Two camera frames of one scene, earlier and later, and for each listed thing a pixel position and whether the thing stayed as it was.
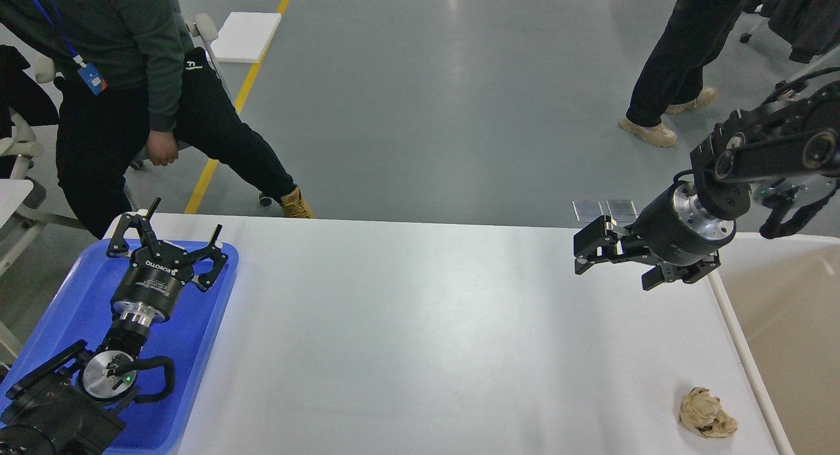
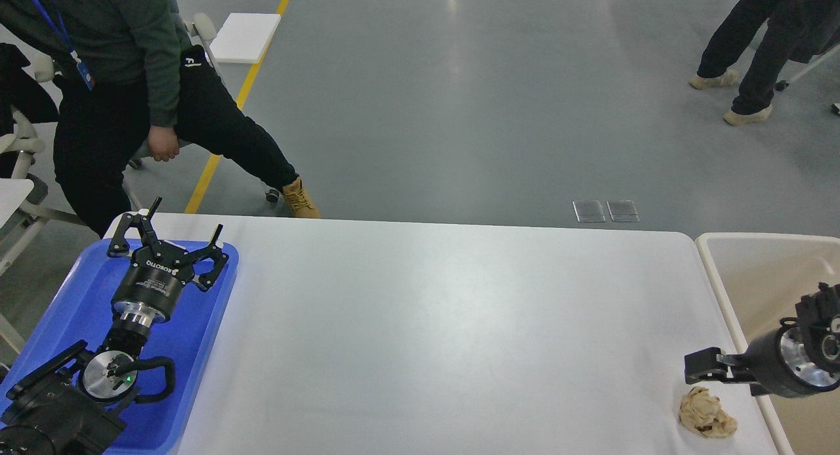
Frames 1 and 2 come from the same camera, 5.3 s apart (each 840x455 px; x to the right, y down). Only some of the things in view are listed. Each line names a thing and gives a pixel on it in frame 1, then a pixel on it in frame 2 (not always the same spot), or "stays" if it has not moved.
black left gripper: [149, 287] stays
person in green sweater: [128, 74] stays
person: [700, 23] -> [804, 21]
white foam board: [243, 37] stays
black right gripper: [676, 228] -> [779, 363]
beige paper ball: [701, 411] stays
